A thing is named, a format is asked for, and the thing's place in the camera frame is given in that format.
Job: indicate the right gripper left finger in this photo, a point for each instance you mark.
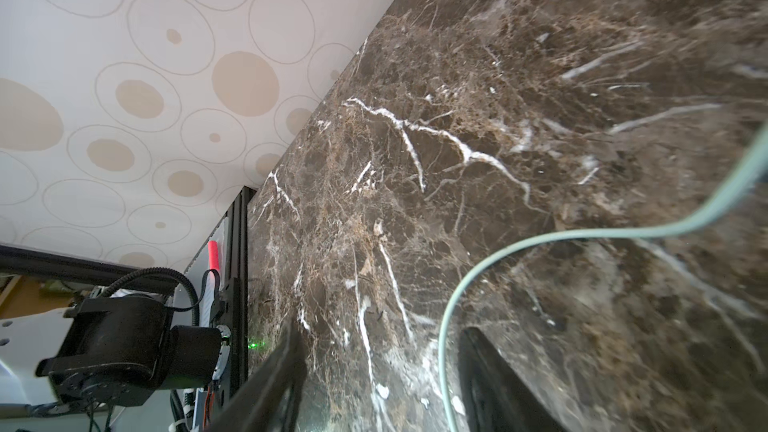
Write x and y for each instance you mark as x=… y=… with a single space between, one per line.
x=270 y=399

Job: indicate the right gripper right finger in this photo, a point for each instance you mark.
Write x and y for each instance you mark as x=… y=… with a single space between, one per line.
x=495 y=397

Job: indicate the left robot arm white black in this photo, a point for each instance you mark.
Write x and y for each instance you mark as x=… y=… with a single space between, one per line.
x=112 y=351

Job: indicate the pink marker pen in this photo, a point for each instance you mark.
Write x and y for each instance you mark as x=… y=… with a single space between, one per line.
x=213 y=256

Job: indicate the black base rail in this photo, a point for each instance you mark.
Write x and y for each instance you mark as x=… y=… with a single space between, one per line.
x=231 y=233

